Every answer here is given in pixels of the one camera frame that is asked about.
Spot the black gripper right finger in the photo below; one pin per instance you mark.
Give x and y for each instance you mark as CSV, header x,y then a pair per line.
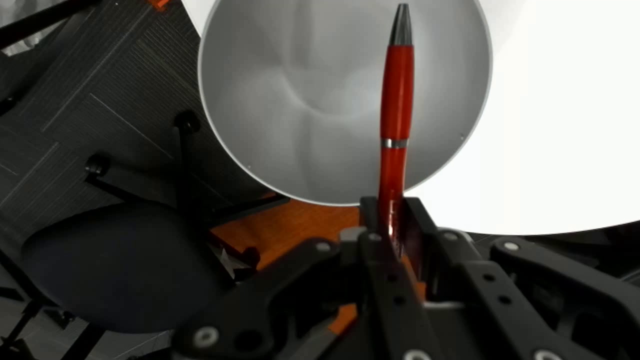
x,y
507,293

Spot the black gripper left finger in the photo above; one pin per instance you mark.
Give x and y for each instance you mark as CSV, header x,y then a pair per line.
x,y
372,286

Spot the red pen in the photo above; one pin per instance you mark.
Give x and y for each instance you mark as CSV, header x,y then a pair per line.
x,y
397,101

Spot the grey bowl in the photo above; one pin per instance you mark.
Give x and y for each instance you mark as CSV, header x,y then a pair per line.
x,y
300,101

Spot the black padded office chair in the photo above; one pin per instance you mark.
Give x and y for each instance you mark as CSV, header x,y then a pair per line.
x,y
120,266

